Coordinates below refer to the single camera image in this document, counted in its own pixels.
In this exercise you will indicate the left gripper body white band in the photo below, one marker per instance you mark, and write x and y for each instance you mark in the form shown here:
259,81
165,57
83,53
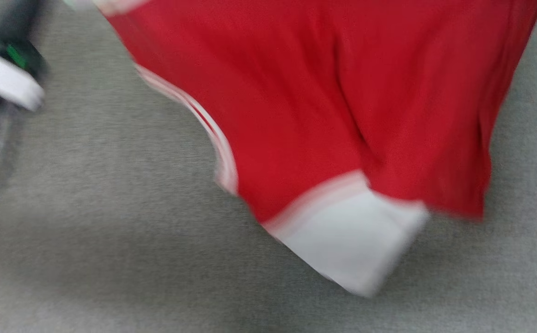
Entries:
5,76

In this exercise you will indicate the red garment with white stripes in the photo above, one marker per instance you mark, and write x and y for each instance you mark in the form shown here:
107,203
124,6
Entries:
342,115

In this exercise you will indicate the grey fabric sofa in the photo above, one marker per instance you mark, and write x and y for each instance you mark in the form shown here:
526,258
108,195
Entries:
111,240

